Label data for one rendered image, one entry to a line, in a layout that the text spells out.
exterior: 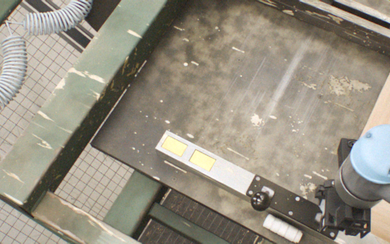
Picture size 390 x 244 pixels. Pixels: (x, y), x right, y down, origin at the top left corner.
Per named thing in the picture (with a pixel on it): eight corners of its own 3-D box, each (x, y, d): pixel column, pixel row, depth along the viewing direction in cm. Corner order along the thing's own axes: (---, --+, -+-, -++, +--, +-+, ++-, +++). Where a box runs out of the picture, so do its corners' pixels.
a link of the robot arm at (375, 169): (411, 193, 60) (347, 154, 63) (382, 217, 70) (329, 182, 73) (440, 144, 63) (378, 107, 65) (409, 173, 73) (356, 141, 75)
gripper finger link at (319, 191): (310, 204, 93) (319, 190, 85) (310, 196, 93) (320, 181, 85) (336, 208, 92) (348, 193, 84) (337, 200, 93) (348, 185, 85)
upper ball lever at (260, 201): (272, 203, 107) (263, 217, 94) (256, 194, 107) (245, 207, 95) (280, 187, 106) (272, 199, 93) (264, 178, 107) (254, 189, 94)
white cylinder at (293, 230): (262, 227, 108) (296, 245, 106) (262, 224, 105) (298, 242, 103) (267, 215, 109) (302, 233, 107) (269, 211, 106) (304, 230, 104)
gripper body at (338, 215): (316, 233, 86) (331, 214, 75) (319, 184, 90) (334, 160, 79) (362, 239, 85) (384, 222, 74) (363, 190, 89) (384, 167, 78)
